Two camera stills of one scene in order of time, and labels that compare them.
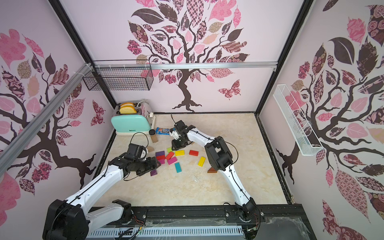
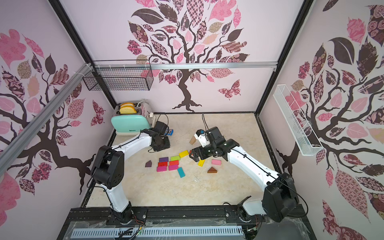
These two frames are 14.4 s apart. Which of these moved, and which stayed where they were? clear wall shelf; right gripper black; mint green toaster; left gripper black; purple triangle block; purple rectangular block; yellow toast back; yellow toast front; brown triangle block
Moved: left gripper black; purple triangle block; right gripper black; purple rectangular block
Stayed: yellow toast front; mint green toaster; yellow toast back; clear wall shelf; brown triangle block
